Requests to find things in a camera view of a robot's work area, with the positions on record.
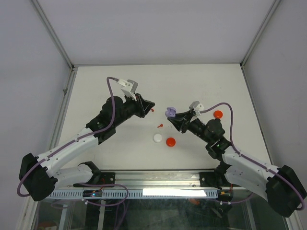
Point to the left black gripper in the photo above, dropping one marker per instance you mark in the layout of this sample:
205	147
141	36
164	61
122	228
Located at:
143	106

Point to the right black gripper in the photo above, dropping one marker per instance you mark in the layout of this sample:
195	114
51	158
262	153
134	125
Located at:
183	121

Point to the purple charging case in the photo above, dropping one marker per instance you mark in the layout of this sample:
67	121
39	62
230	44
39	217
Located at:
170	112

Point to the red charging case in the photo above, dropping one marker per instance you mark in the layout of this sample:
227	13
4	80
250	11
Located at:
170	142
218	114

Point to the white charging case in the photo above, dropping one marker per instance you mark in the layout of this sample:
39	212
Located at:
157	138

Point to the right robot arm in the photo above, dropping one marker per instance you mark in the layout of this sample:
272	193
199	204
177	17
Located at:
279	186

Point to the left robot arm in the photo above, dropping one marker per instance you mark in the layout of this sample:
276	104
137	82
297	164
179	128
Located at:
42	174

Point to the small green-lit circuit board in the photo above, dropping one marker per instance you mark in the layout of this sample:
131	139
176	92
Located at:
92	193

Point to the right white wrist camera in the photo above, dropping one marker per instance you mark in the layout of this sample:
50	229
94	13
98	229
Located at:
196	107

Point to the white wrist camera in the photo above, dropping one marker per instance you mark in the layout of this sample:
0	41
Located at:
196	107
128	87

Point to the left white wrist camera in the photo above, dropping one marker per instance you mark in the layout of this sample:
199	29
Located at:
128	87

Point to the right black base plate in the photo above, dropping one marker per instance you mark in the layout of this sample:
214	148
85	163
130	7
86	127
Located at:
207	179

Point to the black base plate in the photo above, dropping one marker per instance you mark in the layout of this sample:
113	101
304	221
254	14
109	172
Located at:
106	178
207	179

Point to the aluminium front rail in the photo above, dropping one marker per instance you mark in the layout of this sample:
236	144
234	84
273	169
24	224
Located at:
138	179

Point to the slotted cable duct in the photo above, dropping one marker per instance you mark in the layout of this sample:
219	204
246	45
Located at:
146	193

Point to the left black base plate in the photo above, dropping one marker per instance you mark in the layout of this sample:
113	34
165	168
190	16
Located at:
106	178

